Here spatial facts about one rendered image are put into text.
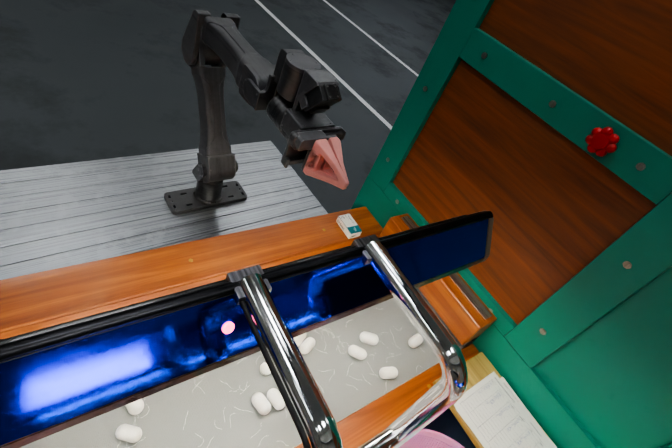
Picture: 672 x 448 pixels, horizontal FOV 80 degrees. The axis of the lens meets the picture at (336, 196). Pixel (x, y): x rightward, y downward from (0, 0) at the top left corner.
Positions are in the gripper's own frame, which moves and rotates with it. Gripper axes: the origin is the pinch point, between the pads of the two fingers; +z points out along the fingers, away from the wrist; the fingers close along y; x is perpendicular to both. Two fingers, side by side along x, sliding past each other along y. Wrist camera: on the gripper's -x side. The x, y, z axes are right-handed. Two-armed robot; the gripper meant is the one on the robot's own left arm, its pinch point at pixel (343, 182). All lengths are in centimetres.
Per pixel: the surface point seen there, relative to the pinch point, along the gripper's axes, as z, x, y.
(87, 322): 11.9, -5.1, -36.2
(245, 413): 15.8, 31.9, -16.9
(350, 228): -8.3, 28.3, 21.9
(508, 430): 42, 27, 21
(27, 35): -256, 115, -13
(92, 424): 6.9, 32.2, -36.0
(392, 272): 18.2, -6.2, -9.4
